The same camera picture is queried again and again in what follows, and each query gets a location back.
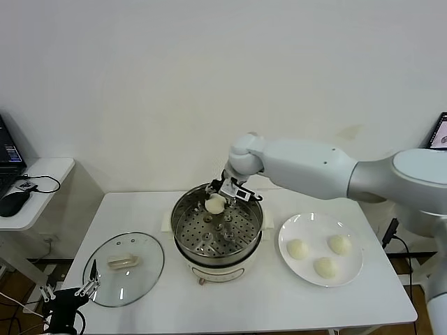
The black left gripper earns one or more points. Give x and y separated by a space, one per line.
63 307

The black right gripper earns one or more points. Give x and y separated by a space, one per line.
227 178

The white steamed baozi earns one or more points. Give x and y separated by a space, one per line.
298 250
325 268
339 244
214 205

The round glass lid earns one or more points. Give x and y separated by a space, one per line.
139 279

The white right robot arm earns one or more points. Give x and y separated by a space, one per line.
314 167

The perforated steel steamer basket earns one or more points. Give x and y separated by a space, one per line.
216 237

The white electric cooker pot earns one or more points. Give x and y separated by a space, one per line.
223 274

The round white plate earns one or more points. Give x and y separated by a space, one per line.
314 227

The black computer mouse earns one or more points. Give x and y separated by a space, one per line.
14 203

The small grey QR device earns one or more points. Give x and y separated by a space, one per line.
25 186

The white side table with mouse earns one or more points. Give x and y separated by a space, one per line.
52 171

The black laptop with dark screen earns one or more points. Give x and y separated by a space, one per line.
8 153

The grey laptop with image windows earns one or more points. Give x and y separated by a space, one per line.
439 134

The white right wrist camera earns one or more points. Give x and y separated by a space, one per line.
234 190

